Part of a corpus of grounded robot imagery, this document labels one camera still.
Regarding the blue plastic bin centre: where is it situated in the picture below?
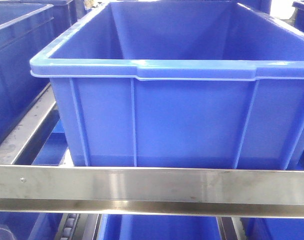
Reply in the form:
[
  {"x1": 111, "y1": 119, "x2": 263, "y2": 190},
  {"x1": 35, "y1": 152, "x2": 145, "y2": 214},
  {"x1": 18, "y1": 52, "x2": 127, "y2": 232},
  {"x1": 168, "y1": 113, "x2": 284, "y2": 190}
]
[{"x1": 30, "y1": 0, "x2": 304, "y2": 170}]

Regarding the blue plastic bin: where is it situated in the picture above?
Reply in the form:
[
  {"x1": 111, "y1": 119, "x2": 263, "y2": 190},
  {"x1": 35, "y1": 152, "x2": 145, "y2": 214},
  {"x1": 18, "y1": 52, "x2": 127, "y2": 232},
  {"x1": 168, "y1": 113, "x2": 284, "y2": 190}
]
[
  {"x1": 30, "y1": 0, "x2": 304, "y2": 170},
  {"x1": 0, "y1": 0, "x2": 77, "y2": 143},
  {"x1": 293, "y1": 0, "x2": 304, "y2": 32}
]

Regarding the blue plastic bin left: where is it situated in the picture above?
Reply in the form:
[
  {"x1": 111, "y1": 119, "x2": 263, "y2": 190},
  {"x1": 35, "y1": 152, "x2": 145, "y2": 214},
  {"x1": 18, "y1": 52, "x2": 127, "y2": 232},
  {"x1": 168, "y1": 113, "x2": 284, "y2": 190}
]
[{"x1": 0, "y1": 0, "x2": 77, "y2": 143}]

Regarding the blue plastic bin right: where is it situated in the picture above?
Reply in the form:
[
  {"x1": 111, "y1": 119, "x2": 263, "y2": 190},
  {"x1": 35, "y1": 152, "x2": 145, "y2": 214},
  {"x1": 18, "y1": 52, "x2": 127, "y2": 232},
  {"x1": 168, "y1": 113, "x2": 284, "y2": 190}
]
[{"x1": 293, "y1": 0, "x2": 304, "y2": 32}]

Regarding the stainless steel shelf rail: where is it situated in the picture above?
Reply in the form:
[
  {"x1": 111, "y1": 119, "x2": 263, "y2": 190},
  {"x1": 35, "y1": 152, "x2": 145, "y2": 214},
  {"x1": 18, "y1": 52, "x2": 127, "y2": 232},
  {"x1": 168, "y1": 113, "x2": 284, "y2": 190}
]
[{"x1": 0, "y1": 165, "x2": 304, "y2": 218}]

